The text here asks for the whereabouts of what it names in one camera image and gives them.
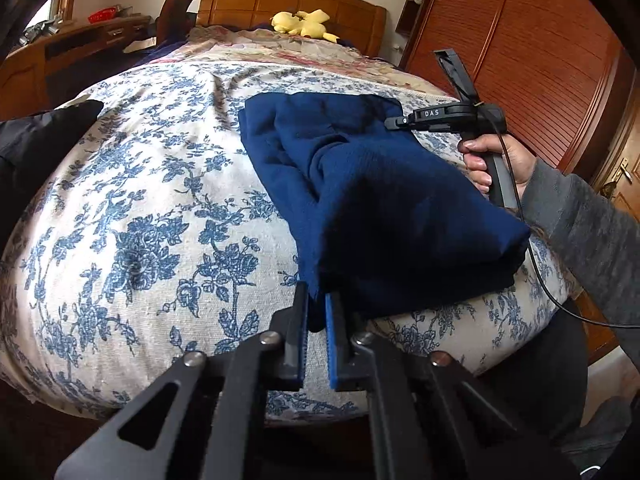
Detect navy blue blazer jacket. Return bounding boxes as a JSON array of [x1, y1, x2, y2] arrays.
[[237, 91, 532, 333]]

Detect black garment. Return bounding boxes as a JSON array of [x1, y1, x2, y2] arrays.
[[0, 100, 105, 241]]

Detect wooden bed headboard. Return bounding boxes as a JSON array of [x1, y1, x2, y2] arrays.
[[196, 0, 388, 56]]

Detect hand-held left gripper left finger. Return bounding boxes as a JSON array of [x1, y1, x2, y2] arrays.
[[52, 282, 311, 480]]

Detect wooden louvered wardrobe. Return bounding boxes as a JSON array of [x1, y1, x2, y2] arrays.
[[395, 0, 631, 181]]

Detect person's leg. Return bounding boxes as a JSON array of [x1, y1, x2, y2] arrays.
[[475, 300, 591, 466]]

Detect yellow plush toy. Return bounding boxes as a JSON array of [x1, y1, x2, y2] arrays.
[[270, 9, 340, 43]]

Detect dark wooden chair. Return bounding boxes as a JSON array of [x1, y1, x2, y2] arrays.
[[155, 0, 197, 43]]

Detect black tools on desk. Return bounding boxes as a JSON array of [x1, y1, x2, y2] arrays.
[[20, 17, 63, 43]]

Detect person's right forearm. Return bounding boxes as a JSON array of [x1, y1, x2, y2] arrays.
[[517, 157, 640, 326]]

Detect wooden desk with cabinets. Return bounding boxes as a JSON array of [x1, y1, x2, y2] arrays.
[[0, 12, 153, 111]]

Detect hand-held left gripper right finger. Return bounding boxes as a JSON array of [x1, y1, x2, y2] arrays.
[[325, 291, 581, 480]]

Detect person's right hand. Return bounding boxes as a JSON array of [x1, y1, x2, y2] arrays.
[[457, 130, 538, 198]]

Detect wooden bed with floral bedding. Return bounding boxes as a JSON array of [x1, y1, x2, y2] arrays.
[[0, 60, 583, 421]]

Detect wooden framed window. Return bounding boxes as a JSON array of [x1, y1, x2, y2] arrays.
[[25, 0, 81, 31]]

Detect black cable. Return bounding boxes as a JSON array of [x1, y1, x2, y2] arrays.
[[472, 100, 640, 331]]

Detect wooden door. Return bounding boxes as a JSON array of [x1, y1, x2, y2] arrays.
[[590, 75, 640, 221]]

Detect brass door handle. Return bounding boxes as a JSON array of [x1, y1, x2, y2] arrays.
[[600, 157, 635, 196]]

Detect pink floral quilt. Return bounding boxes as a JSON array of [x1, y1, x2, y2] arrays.
[[187, 25, 451, 101]]

